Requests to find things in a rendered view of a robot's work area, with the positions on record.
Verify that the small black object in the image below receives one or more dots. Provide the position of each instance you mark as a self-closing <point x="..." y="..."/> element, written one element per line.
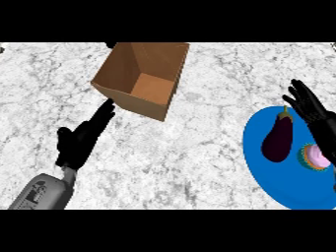
<point x="109" y="44"/>

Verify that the pink frosted cupcake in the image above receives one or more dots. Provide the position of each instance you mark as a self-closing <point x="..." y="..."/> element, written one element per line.
<point x="314" y="157"/>

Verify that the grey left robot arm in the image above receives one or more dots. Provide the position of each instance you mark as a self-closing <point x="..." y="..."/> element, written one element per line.
<point x="43" y="192"/>

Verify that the blue plate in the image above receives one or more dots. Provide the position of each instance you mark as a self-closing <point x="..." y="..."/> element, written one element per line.
<point x="284" y="170"/>

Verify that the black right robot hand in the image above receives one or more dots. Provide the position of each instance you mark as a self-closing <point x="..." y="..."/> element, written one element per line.
<point x="327" y="131"/>

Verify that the purple eggplant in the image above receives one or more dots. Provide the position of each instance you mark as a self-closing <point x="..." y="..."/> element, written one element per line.
<point x="277" y="138"/>

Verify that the brown cardboard box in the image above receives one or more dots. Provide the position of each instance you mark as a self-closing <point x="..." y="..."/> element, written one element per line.
<point x="143" y="78"/>

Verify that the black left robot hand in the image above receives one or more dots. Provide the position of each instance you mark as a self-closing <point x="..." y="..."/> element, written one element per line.
<point x="80" y="139"/>

